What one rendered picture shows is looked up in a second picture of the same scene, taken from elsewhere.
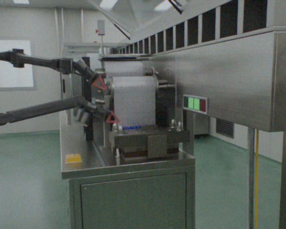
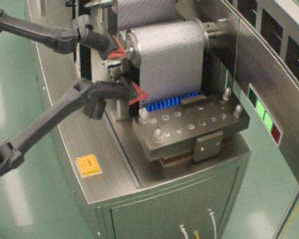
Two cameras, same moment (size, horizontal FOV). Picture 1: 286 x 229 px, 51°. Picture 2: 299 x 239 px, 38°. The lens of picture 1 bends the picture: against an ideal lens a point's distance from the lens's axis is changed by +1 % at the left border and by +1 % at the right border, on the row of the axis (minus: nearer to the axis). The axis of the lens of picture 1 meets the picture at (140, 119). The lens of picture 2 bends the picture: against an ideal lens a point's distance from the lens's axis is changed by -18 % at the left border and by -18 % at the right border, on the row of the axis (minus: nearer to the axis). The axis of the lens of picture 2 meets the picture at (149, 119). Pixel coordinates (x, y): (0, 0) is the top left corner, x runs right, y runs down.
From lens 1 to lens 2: 1.08 m
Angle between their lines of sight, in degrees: 39
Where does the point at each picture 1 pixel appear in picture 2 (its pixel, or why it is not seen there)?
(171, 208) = (214, 198)
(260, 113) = not seen: outside the picture
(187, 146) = (234, 86)
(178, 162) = (233, 161)
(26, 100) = not seen: outside the picture
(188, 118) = not seen: hidden behind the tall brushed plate
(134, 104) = (171, 70)
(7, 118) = (18, 161)
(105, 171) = (140, 193)
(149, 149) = (198, 153)
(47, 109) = (52, 124)
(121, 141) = (160, 153)
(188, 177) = (240, 169)
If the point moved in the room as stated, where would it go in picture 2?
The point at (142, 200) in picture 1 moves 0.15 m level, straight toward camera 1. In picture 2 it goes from (184, 202) to (188, 230)
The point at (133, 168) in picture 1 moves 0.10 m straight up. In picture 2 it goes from (176, 182) to (179, 166)
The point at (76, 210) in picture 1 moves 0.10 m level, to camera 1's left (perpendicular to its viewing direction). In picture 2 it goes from (107, 225) to (83, 225)
